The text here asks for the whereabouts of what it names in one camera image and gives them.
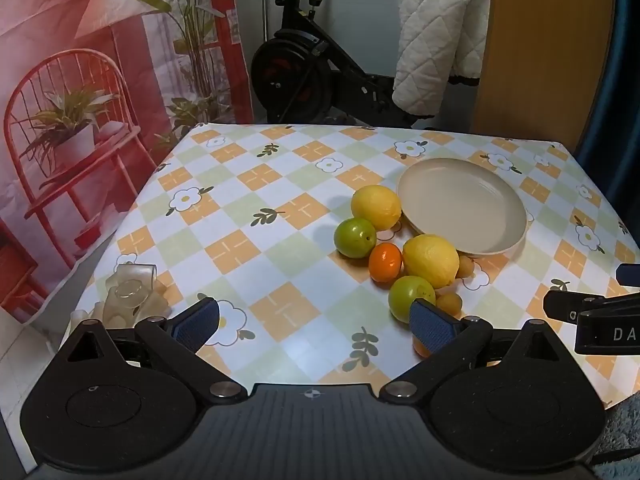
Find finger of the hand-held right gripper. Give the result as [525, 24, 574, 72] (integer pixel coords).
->
[616, 262, 640, 289]
[543, 289, 640, 322]

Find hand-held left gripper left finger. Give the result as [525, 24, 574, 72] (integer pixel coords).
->
[65, 297, 248, 402]

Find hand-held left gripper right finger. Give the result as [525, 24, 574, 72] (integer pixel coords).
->
[380, 298, 568, 403]

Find green round fruit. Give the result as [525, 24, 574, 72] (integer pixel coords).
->
[388, 275, 437, 324]
[333, 217, 377, 259]

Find beige round plate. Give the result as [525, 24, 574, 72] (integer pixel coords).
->
[396, 157, 528, 256]

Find translucent glass object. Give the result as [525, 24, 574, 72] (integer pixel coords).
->
[95, 255, 173, 328]

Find checkered floral tablecloth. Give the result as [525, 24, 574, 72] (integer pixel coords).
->
[62, 122, 640, 411]

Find large yellow lemon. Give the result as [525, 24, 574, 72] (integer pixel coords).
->
[350, 185, 403, 232]

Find blue curtain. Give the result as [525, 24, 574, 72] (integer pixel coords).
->
[575, 0, 640, 251]

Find printed red backdrop cloth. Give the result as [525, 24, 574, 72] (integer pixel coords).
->
[0, 0, 253, 331]

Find wooden board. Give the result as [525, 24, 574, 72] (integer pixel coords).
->
[472, 0, 616, 156]

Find black exercise bike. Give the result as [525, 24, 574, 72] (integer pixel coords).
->
[250, 0, 436, 128]

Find white quilted blanket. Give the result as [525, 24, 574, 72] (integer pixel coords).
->
[392, 0, 493, 118]

